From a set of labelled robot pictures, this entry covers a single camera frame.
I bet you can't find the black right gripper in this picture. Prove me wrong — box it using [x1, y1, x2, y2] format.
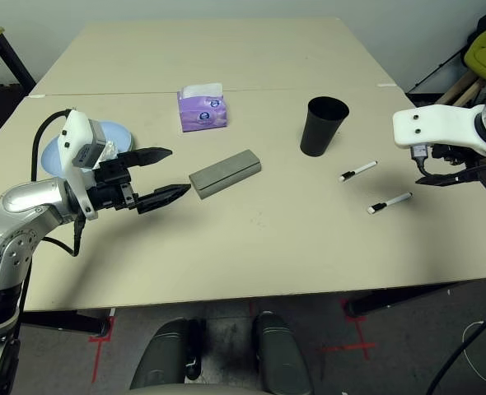
[415, 143, 486, 187]

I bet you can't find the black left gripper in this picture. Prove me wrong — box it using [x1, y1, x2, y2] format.
[88, 146, 193, 215]

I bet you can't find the white tissue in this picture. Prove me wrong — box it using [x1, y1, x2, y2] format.
[98, 141, 120, 166]

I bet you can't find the white marker pen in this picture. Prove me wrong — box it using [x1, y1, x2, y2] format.
[367, 192, 414, 216]
[339, 160, 379, 184]

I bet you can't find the blue plate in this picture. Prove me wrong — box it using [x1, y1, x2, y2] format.
[40, 119, 133, 180]

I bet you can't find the grey glasses case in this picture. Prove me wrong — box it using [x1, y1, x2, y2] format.
[188, 149, 263, 202]

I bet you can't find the purple tissue pack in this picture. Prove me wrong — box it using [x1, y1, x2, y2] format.
[176, 82, 231, 133]

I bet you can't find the black stand rod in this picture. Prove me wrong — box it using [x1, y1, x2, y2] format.
[407, 47, 469, 94]

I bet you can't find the black cup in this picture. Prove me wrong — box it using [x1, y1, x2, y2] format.
[300, 96, 350, 158]

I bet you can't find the black table foot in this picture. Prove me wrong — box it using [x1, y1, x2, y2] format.
[344, 281, 462, 318]
[20, 310, 112, 337]

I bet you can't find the grey left robot leg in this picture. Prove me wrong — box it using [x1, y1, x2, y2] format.
[129, 318, 205, 392]

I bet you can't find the grey robot leg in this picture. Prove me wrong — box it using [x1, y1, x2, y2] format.
[253, 312, 314, 395]
[129, 318, 205, 392]

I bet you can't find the red floor tape mark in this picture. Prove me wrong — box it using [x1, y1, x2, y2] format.
[319, 300, 378, 361]

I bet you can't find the grey right robot leg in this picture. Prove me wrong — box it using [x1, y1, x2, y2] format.
[253, 312, 314, 395]

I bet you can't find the beige robot torso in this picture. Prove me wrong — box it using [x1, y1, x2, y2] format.
[123, 384, 269, 395]

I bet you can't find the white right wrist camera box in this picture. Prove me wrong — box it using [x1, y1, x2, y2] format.
[392, 105, 486, 160]

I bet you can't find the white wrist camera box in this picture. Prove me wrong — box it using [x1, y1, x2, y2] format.
[59, 109, 108, 221]
[392, 105, 486, 160]

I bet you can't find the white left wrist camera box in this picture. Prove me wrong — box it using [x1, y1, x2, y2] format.
[59, 109, 108, 221]

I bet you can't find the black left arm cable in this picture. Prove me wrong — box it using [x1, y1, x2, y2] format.
[16, 109, 83, 342]

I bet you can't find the white floor cable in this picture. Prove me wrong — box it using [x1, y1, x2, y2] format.
[461, 318, 486, 384]

